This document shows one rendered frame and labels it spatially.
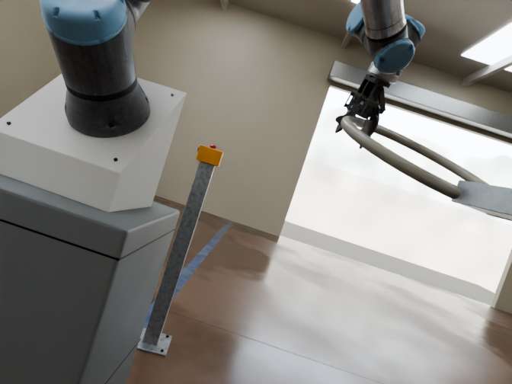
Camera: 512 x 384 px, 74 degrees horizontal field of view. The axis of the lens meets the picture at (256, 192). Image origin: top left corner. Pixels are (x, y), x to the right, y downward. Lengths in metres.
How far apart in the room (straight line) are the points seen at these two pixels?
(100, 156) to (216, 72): 6.36
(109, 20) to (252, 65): 6.39
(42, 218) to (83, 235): 0.08
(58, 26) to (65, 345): 0.59
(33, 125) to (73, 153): 0.13
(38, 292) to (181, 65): 6.68
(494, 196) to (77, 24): 0.84
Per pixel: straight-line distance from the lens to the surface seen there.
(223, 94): 6.98
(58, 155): 0.85
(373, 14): 0.87
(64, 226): 0.75
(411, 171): 0.83
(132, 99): 0.85
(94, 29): 0.75
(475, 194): 0.84
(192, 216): 1.79
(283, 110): 6.87
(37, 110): 0.98
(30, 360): 0.86
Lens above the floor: 1.02
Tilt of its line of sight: 3 degrees down
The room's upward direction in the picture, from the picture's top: 18 degrees clockwise
